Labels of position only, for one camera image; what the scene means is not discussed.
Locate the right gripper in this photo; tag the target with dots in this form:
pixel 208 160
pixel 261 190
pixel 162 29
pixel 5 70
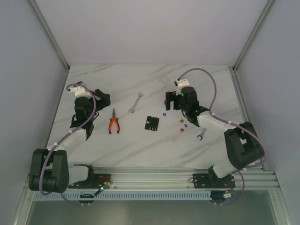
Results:
pixel 171 96

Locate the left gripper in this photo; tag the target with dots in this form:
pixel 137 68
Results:
pixel 101 98

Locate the black fuse box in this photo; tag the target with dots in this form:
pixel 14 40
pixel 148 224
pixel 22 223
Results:
pixel 152 123

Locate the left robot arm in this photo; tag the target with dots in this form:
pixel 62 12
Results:
pixel 50 170

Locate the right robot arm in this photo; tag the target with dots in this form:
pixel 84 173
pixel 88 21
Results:
pixel 242 144

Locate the silver wrench centre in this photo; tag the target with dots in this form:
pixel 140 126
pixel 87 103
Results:
pixel 132 109

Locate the silver wrench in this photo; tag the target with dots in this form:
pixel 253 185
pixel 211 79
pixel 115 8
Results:
pixel 132 109
pixel 201 135

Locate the silver wrench right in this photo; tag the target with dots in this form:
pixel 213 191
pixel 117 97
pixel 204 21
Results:
pixel 201 135

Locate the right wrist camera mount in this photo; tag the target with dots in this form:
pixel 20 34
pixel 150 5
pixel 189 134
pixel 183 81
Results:
pixel 179 83

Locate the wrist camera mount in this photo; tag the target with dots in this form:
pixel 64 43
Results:
pixel 79 91
pixel 179 83

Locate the orange handled pliers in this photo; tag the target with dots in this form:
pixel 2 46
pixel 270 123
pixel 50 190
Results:
pixel 114 120

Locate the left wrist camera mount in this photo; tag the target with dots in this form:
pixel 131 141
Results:
pixel 79 91

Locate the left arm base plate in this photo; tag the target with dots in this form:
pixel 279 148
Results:
pixel 95 181

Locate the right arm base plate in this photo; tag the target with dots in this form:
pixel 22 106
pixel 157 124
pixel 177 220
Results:
pixel 208 181

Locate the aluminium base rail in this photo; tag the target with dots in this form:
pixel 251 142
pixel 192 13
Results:
pixel 160 184

